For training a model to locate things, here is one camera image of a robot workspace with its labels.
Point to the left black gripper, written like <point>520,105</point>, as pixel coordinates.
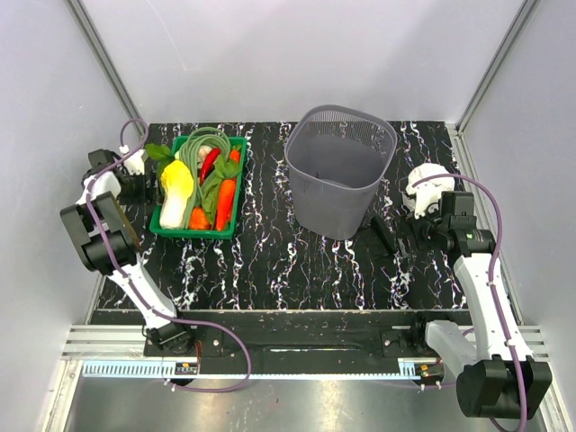
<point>141,197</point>

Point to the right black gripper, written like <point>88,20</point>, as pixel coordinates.
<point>413,227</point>

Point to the grey mesh trash bin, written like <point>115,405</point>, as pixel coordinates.
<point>337,158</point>

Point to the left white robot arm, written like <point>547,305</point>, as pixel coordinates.
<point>107,244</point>

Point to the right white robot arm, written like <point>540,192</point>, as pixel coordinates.
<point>495,375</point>

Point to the yellow white cabbage toy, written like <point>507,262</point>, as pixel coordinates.
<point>178,185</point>

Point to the green leafy vegetable toy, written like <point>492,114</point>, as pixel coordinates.
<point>161,154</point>

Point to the white crumpled paper roll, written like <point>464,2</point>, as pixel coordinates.
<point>432,172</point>

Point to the green long beans bundle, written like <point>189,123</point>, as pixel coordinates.
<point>188,153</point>

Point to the orange pumpkin toy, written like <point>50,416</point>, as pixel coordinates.
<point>198,220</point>

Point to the red chili pepper toy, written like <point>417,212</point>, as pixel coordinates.
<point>208,164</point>

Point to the large orange carrot toy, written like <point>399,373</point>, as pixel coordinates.
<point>225,202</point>

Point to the small orange carrot toy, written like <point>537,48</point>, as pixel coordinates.
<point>235,156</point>

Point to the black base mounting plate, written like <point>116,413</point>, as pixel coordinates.
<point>384,333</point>

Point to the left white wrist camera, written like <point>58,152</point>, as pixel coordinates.
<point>135,165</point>

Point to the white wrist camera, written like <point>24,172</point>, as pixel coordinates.
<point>135,165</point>
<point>421,198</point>

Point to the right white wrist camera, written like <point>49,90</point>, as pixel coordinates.
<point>421,198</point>

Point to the aluminium frame rail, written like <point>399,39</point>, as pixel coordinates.
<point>126,342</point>

